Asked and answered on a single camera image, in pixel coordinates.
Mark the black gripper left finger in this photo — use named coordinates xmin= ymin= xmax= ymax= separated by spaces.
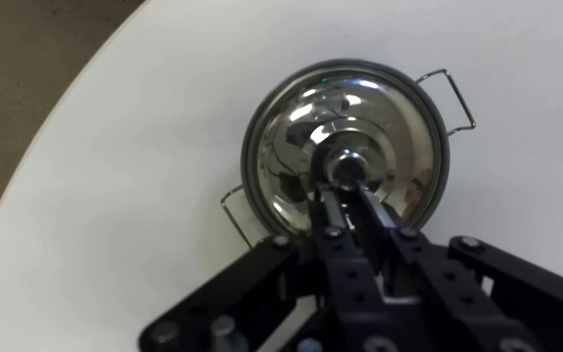
xmin=138 ymin=184 xmax=390 ymax=352

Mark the small steel pot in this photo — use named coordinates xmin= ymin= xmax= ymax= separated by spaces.
xmin=218 ymin=57 xmax=478 ymax=250

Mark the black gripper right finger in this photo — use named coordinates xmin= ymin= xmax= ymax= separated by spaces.
xmin=357 ymin=182 xmax=563 ymax=352

